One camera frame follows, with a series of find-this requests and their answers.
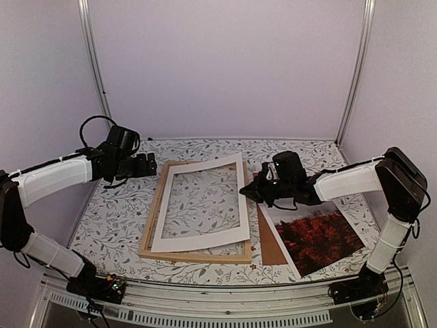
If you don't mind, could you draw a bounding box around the clear acrylic glazing sheet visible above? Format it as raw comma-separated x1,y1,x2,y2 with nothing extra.
162,164,240,239

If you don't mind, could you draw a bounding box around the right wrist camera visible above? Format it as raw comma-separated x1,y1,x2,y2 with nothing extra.
262,151,307,183

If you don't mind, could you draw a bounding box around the floral patterned table mat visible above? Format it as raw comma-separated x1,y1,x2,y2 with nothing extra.
59,137,385,287

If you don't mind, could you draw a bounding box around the right aluminium corner post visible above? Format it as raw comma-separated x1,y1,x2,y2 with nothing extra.
335,0,376,147

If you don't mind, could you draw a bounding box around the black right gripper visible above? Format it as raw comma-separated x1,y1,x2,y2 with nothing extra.
239,172,294,208

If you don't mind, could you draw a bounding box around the left aluminium corner post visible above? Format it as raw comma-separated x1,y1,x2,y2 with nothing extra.
77,0,113,119

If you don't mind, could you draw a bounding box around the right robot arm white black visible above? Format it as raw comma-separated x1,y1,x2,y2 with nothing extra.
239,147,430,298

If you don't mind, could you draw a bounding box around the white mat board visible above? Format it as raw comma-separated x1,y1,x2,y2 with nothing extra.
151,154,250,253

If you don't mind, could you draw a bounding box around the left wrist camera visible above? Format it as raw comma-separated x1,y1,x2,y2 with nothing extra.
105,125,140,156

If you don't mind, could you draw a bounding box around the red forest landscape photo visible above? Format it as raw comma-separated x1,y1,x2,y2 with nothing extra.
258,199,365,279

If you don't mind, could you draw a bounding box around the aluminium front rail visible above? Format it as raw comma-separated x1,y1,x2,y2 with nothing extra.
29,266,431,327

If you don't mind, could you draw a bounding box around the light wooden picture frame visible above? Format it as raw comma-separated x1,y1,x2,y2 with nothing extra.
138,161,252,264

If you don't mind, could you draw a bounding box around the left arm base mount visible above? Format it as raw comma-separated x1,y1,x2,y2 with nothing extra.
66,263,126,304

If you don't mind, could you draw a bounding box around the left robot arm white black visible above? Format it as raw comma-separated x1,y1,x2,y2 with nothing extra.
1,149,157,297

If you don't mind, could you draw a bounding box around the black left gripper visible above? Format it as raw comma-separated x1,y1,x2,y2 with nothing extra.
115,152,157,181

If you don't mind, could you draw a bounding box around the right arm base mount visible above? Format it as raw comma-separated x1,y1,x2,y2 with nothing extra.
328,265,389,320

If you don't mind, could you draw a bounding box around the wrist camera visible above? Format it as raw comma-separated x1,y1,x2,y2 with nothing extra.
105,125,140,156
262,151,307,183

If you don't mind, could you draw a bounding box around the aluminium corner post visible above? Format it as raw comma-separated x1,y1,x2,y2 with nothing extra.
335,0,376,147
77,0,113,119

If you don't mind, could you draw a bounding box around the brown backing board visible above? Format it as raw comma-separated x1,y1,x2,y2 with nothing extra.
252,172,288,266

